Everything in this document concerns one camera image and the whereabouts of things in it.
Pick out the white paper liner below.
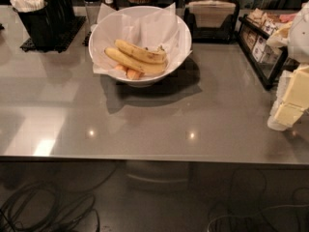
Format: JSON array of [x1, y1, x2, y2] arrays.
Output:
[[92, 2, 193, 75]]

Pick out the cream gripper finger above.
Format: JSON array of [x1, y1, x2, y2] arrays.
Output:
[[283, 67, 309, 109], [267, 102, 304, 131]]

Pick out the black cutlery holder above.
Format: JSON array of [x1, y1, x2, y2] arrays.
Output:
[[15, 0, 76, 49]]

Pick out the black napkin dispenser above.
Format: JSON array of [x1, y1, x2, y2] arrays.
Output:
[[183, 0, 239, 43]]

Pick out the orange carrot piece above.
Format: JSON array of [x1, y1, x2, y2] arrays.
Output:
[[115, 64, 143, 80]]

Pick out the white bowl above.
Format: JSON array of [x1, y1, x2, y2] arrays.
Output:
[[88, 5, 193, 88]]

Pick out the yellow banana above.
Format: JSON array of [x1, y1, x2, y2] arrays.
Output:
[[115, 40, 167, 64], [104, 47, 166, 74]]

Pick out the black floor cables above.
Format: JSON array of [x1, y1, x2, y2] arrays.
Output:
[[0, 164, 119, 232]]

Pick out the black condiment packet rack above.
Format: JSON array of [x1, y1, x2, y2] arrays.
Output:
[[237, 12, 298, 90]]

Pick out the clear glass shaker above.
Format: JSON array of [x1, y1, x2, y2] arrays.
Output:
[[84, 0, 101, 25]]

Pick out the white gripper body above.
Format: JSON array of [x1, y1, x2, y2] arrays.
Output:
[[288, 2, 309, 64]]

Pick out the white floor cable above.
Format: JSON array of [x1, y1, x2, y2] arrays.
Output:
[[206, 203, 309, 232]]

